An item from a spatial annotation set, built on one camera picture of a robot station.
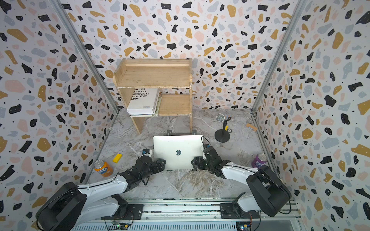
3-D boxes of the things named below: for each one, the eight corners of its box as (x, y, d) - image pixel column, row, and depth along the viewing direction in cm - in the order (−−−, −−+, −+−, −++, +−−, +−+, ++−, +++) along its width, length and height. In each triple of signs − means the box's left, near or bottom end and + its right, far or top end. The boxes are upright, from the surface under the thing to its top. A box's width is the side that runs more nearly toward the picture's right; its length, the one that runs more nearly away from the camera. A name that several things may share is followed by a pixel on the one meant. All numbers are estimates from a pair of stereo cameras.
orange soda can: (101, 177, 87) (91, 169, 78) (105, 168, 91) (95, 159, 82) (111, 177, 87) (102, 169, 78) (114, 168, 91) (106, 160, 82)
